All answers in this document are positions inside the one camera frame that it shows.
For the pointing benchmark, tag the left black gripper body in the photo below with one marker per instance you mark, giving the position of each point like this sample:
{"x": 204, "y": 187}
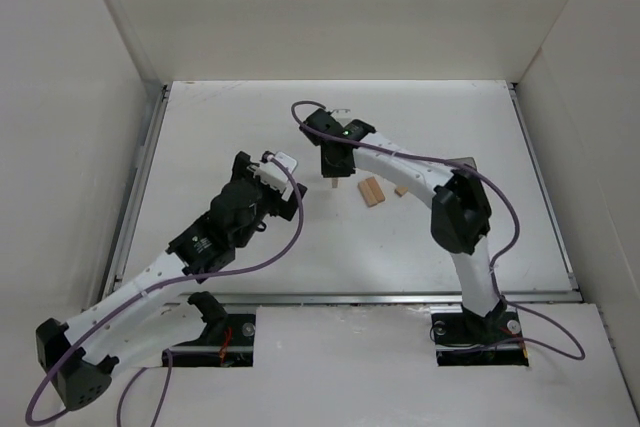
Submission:
{"x": 292, "y": 198}

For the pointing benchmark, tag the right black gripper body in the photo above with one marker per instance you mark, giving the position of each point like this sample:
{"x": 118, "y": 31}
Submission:
{"x": 336, "y": 163}

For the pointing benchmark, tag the smoky transparent plastic box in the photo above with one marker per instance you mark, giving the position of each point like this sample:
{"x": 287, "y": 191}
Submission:
{"x": 466, "y": 161}

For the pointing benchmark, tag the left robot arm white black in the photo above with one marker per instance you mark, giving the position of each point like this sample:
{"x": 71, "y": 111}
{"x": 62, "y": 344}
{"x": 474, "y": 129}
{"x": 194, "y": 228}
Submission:
{"x": 81, "y": 356}

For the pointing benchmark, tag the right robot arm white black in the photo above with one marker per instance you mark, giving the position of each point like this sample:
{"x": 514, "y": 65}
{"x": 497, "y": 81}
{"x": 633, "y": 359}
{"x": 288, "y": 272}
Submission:
{"x": 453, "y": 192}

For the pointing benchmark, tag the engraved wood block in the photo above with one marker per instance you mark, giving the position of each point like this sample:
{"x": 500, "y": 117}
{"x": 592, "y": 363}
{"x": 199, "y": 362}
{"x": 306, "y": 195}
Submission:
{"x": 371, "y": 192}

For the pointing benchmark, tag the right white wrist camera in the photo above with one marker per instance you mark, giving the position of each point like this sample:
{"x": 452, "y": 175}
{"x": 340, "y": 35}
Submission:
{"x": 343, "y": 116}

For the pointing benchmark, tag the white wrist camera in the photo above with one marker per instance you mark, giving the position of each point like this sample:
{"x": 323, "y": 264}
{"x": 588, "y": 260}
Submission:
{"x": 343, "y": 116}
{"x": 275, "y": 169}

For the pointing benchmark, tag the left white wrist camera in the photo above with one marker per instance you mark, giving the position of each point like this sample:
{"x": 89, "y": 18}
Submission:
{"x": 275, "y": 169}

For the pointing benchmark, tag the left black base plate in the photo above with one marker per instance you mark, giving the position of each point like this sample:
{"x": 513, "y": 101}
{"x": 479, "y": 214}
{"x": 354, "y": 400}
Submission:
{"x": 230, "y": 344}

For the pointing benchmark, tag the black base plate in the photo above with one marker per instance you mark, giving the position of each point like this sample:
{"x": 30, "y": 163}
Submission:
{"x": 461, "y": 340}
{"x": 230, "y": 344}

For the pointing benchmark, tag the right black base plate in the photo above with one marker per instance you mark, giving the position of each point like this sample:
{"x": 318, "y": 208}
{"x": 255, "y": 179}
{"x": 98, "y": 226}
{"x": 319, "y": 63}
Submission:
{"x": 461, "y": 340}

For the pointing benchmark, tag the aluminium table frame rail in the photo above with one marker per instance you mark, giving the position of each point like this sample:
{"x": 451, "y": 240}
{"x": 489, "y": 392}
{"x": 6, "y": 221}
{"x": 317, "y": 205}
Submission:
{"x": 346, "y": 252}

